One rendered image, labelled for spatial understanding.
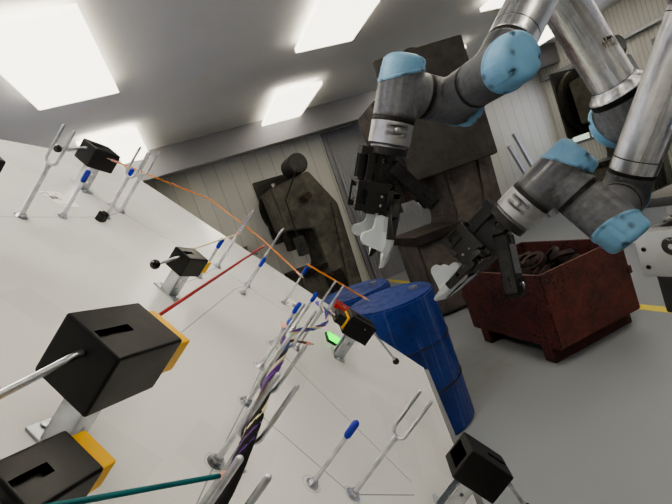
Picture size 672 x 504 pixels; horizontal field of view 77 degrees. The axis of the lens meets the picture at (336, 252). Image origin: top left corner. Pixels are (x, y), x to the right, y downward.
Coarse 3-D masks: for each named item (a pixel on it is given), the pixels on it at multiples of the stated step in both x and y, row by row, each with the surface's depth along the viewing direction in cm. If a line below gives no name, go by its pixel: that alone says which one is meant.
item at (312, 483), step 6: (354, 420) 43; (354, 426) 43; (348, 432) 43; (342, 438) 43; (348, 438) 43; (342, 444) 43; (336, 450) 43; (330, 456) 44; (330, 462) 44; (324, 468) 44; (318, 474) 44; (306, 480) 44; (312, 480) 44; (312, 486) 44; (318, 486) 44
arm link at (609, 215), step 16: (576, 192) 66; (592, 192) 65; (608, 192) 65; (624, 192) 68; (560, 208) 69; (576, 208) 67; (592, 208) 65; (608, 208) 64; (624, 208) 64; (640, 208) 70; (576, 224) 68; (592, 224) 66; (608, 224) 64; (624, 224) 63; (640, 224) 63; (592, 240) 68; (608, 240) 65; (624, 240) 64
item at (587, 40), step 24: (576, 0) 83; (552, 24) 87; (576, 24) 84; (600, 24) 84; (576, 48) 87; (600, 48) 85; (600, 72) 87; (624, 72) 86; (600, 96) 90; (624, 96) 86; (600, 120) 93; (624, 120) 89
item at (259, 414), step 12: (288, 348) 48; (276, 360) 43; (264, 384) 37; (264, 408) 34; (252, 420) 31; (252, 432) 30; (240, 444) 28; (252, 444) 29; (240, 468) 26; (228, 492) 24
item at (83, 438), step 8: (80, 432) 25; (80, 440) 25; (88, 440) 25; (88, 448) 24; (96, 448) 25; (96, 456) 24; (104, 456) 25; (104, 464) 24; (112, 464) 25; (104, 472) 24; (96, 488) 25
